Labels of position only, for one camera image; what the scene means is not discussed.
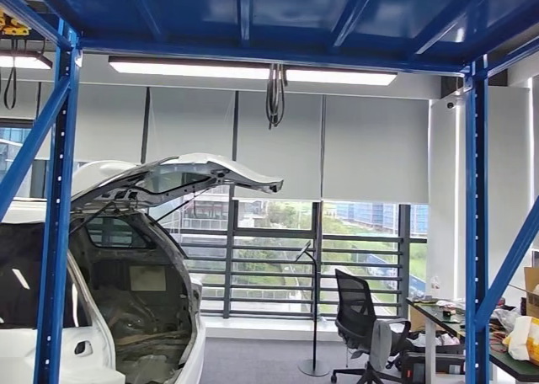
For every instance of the grey roller blind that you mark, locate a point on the grey roller blind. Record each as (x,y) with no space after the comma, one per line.
(505,164)
(189,125)
(109,125)
(299,158)
(374,147)

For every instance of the grey window railing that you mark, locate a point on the grey window railing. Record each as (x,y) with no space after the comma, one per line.
(229,259)

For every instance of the black floor stand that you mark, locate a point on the black floor stand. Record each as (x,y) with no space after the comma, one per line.
(314,314)

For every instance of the long white ceiling lamp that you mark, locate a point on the long white ceiling lamp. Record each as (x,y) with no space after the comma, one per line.
(25,61)
(189,68)

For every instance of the black mesh office chair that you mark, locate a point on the black mesh office chair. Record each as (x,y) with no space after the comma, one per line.
(353,303)

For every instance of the grey cloth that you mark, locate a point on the grey cloth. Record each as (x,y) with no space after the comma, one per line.
(381,345)

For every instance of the white bottle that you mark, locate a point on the white bottle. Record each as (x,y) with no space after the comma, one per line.
(435,285)

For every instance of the small black desk device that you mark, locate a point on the small black desk device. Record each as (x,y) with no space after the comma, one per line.
(449,313)

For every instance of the green top desk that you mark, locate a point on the green top desk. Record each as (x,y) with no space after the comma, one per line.
(430,353)

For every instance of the blue steel storage rack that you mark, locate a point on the blue steel storage rack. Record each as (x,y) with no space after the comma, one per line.
(56,231)

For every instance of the white car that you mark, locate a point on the white car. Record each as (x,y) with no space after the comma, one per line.
(97,365)

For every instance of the black equipment case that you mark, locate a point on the black equipment case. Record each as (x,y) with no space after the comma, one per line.
(451,367)

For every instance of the clear plastic bag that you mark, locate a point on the clear plastic bag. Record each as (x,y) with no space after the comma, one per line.
(505,319)

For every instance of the printed cardboard box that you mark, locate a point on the printed cardboard box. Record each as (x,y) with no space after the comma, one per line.
(532,298)

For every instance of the white and yellow plastic bag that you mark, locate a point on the white and yellow plastic bag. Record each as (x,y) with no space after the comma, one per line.
(524,339)

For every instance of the yellow hoist trolley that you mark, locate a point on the yellow hoist trolley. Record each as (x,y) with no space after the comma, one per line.
(14,24)

